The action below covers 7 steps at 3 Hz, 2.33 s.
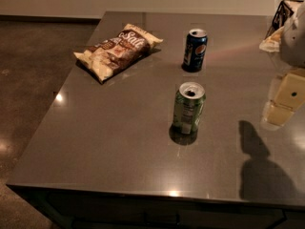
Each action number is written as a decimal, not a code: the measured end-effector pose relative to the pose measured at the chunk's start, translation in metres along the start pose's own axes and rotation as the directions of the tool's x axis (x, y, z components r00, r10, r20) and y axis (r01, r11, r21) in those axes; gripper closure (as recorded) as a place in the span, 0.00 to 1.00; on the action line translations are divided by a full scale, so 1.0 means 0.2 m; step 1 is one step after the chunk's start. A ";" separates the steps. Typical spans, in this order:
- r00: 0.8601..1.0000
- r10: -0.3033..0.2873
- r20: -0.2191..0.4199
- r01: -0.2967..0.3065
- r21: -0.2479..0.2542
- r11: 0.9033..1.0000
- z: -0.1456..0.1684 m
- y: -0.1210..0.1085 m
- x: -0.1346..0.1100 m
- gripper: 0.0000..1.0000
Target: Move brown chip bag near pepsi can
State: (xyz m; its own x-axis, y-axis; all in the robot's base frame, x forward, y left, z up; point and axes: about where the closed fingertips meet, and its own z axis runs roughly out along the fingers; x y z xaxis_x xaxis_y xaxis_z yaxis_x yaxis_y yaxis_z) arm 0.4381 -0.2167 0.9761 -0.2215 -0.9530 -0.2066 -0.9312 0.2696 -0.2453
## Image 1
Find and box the black wire basket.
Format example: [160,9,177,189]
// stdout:
[266,0,303,37]

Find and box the green soda can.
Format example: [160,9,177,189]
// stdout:
[173,82,206,135]

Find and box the brown salt chip bag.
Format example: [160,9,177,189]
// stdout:
[74,24,163,83]

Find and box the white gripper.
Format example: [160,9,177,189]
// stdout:
[259,3,305,127]

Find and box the blue pepsi can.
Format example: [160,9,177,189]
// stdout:
[182,29,208,73]

